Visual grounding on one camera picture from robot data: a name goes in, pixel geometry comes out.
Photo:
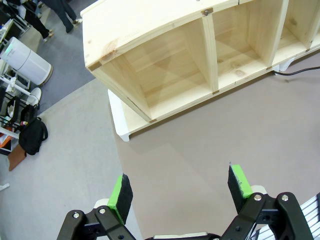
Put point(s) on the white stand with round base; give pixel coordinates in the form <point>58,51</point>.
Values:
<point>35,96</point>

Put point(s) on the brown cardboard piece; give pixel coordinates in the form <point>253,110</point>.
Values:
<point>16,158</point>

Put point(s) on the person in dark trousers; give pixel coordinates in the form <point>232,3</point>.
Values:
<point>37,22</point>

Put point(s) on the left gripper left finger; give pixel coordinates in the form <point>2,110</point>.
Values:
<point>110,220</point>

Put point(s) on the white shelf foot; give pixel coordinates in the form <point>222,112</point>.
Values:
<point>117,112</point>
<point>286,64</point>

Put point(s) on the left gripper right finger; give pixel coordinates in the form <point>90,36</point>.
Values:
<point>270,217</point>

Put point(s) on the light wooden shelf unit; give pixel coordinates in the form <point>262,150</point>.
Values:
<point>155,32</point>

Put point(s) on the person in jeans white shoes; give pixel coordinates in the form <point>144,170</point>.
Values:
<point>65,15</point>

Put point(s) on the white cylindrical air purifier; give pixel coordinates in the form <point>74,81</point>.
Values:
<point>27,62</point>

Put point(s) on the black backpack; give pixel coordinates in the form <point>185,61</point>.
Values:
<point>32,137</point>

